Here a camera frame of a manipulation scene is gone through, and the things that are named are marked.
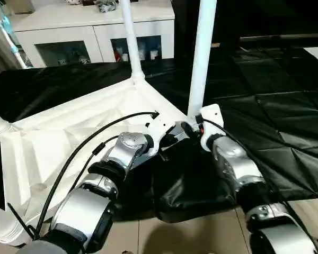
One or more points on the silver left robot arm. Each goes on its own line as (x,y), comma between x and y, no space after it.
(95,206)

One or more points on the white glass-door cabinet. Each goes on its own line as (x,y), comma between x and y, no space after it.
(69,18)

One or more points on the white pole with blue band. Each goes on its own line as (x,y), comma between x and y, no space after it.
(10,42)

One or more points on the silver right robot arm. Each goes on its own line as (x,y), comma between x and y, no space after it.
(238,164)

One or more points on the grey crumpled object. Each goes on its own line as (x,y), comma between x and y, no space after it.
(106,5)

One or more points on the white plastic table top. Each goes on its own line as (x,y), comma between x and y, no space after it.
(53,132)

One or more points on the small yellow label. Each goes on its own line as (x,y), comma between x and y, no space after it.
(216,45)

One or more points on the black plastic mat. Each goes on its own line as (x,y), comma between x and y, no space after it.
(286,106)

